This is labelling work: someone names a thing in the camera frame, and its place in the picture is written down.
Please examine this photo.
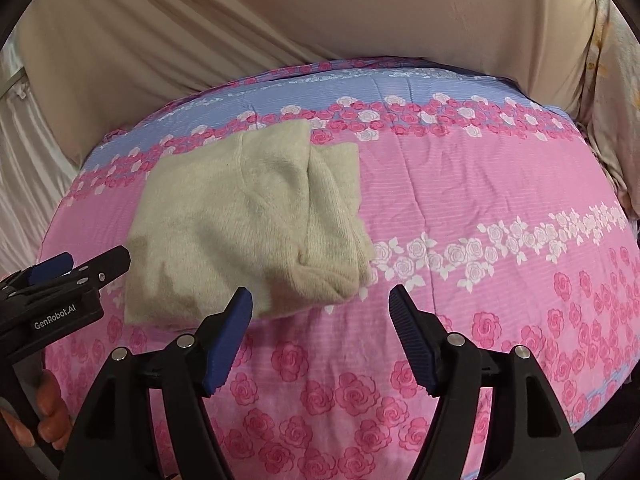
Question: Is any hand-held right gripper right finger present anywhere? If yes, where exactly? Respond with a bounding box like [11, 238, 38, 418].
[389, 285, 583, 480]

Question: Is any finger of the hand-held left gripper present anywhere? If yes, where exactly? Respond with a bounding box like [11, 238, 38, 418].
[20, 252, 76, 287]
[70, 246, 132, 288]

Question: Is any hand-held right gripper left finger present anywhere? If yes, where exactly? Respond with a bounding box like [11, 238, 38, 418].
[59, 287, 254, 480]

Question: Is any cream knitted sweater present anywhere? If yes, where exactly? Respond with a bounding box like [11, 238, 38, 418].
[124, 121, 376, 328]

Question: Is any person's left hand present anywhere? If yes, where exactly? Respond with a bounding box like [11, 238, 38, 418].
[0, 370, 74, 453]

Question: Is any white satin curtain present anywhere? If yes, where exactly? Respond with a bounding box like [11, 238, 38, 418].
[0, 42, 83, 276]

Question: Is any pink blue floral bed sheet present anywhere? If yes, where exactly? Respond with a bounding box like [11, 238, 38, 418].
[37, 57, 640, 480]

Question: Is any beige draped cloth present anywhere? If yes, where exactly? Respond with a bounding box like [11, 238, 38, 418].
[15, 0, 601, 171]

